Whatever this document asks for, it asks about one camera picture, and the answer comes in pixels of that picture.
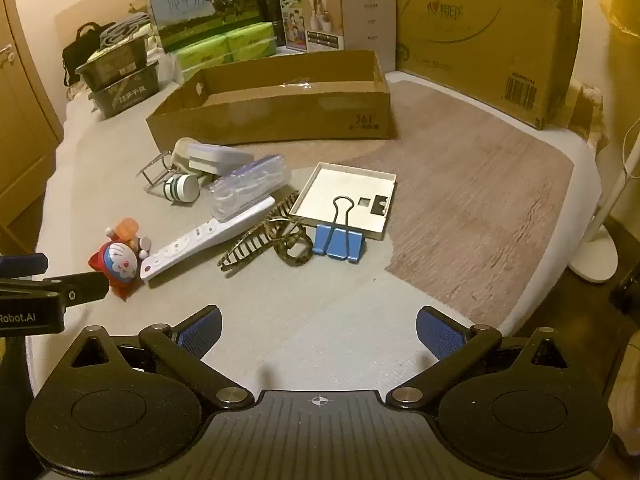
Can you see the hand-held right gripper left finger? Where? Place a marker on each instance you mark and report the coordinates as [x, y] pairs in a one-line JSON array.
[[200, 332]]

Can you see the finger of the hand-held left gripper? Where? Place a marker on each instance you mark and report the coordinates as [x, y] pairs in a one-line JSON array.
[[22, 262], [80, 289]]

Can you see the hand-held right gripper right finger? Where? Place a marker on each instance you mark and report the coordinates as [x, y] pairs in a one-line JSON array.
[[440, 332]]

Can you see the red and blue cat toy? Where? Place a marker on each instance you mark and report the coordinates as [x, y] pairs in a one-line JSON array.
[[117, 260]]

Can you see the white remote control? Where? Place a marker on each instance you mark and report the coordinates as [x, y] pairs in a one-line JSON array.
[[190, 242]]

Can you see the blue binder clip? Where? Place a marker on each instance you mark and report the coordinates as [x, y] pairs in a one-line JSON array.
[[340, 242]]

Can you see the white green striped small bottle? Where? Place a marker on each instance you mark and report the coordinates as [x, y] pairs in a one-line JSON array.
[[182, 189]]

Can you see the blue tissue packet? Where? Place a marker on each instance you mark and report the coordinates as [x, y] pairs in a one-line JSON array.
[[240, 190]]

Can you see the white lidded container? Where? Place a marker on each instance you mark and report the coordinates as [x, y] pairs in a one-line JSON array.
[[210, 157]]

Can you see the white square box lid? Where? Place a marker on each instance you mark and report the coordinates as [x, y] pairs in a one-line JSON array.
[[325, 190]]

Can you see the shallow cardboard box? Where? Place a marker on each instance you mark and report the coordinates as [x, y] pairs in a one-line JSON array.
[[275, 120]]

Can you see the brown hair claw clip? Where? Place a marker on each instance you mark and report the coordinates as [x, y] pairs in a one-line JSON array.
[[289, 252]]

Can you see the wood-grain mat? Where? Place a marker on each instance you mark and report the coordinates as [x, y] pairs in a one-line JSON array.
[[475, 210]]

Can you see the wooden door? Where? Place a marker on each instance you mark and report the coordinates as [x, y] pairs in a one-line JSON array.
[[25, 110]]

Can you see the white fan stand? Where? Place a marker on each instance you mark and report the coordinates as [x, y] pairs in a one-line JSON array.
[[597, 250]]

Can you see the black instant rice bowl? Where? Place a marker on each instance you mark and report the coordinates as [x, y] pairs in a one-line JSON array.
[[130, 92], [115, 67]]

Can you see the black bag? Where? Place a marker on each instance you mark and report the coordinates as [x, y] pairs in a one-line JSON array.
[[80, 50]]

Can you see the torn cardboard flap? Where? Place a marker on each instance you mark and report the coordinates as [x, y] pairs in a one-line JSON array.
[[590, 110]]

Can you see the green tissue pack bundle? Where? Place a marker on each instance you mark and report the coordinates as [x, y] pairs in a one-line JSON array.
[[225, 45]]

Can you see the large brown cardboard box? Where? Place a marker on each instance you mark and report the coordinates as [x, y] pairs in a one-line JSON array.
[[475, 35]]

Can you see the milk carton with cow picture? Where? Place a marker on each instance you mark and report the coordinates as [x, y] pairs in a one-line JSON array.
[[200, 10]]

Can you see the white humidifier box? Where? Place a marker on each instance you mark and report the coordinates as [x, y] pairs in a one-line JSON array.
[[360, 15]]

